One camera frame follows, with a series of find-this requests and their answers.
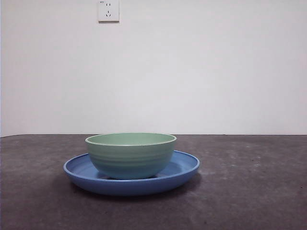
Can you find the green ribbed bowl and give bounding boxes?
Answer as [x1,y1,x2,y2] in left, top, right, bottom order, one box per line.
[84,133,177,180]

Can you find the blue round plate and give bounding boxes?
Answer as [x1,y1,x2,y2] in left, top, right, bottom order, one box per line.
[63,149,201,197]

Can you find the white wall socket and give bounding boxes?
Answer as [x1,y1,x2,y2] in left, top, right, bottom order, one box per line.
[97,0,120,24]

